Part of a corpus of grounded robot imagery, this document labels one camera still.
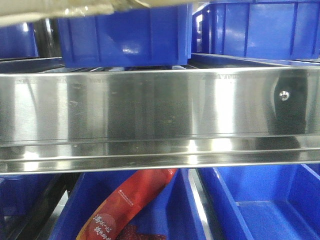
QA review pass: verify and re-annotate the blue bin far left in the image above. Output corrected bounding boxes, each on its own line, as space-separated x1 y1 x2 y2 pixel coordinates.
0 22 39 59

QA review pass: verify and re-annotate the blue plastic bin centre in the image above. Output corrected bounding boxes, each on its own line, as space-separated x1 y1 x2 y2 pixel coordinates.
57 3 193 68

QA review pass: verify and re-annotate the red snack package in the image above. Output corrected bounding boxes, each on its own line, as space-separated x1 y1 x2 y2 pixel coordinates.
76 168 177 240

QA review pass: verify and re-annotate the stacked blue bins right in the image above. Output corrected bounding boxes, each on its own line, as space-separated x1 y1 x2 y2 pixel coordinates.
191 0 320 60

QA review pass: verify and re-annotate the stainless steel shelf front rail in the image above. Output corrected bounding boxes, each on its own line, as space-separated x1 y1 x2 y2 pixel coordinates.
0 66 320 175

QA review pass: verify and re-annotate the blue bin lower right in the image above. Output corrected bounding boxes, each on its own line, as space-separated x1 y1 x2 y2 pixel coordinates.
198 164 320 240

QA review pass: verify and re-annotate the blue bin lower centre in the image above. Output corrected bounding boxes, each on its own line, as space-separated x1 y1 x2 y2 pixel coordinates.
49 168 206 240

